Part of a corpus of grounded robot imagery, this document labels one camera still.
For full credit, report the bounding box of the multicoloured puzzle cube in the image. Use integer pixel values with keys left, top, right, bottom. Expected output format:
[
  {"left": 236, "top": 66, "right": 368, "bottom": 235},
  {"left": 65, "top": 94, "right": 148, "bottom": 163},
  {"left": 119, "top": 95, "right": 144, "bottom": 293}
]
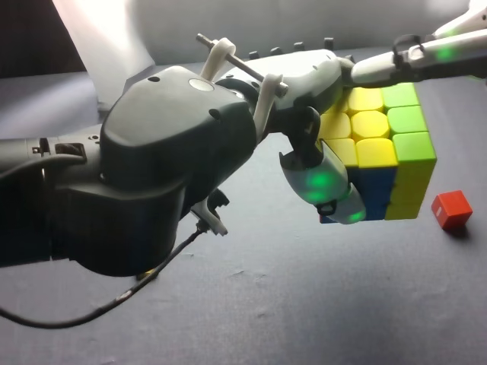
[{"left": 318, "top": 82, "right": 438, "bottom": 224}]

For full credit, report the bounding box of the red cube block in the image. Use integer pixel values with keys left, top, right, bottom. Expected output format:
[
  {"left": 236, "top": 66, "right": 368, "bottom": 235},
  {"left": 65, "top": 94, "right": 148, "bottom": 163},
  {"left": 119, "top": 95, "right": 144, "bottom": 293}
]
[{"left": 431, "top": 189, "right": 474, "bottom": 231}]

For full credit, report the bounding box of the black cable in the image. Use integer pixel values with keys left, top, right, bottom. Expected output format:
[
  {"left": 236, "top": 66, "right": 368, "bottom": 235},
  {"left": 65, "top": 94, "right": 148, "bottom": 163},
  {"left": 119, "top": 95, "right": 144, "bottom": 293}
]
[{"left": 0, "top": 227, "right": 202, "bottom": 329}]

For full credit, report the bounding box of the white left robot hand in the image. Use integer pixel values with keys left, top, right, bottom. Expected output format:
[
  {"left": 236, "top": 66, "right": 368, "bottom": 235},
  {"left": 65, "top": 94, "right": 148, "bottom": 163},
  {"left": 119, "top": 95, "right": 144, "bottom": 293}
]
[{"left": 228, "top": 36, "right": 367, "bottom": 227}]

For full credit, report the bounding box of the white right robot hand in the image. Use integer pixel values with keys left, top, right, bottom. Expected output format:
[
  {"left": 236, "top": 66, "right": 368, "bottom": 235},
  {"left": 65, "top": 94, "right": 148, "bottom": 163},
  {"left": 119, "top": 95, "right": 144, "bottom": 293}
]
[{"left": 350, "top": 0, "right": 487, "bottom": 93}]

